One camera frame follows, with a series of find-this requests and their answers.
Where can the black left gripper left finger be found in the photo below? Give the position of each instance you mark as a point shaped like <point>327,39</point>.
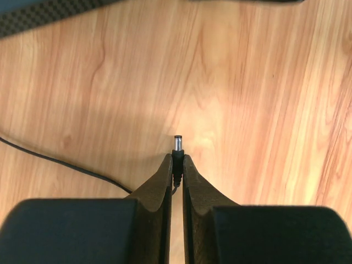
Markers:
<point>135,229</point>

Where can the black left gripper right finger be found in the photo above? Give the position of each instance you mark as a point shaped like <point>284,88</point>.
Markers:
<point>218,230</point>

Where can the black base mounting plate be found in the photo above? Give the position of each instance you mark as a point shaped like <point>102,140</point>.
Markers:
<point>22,15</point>

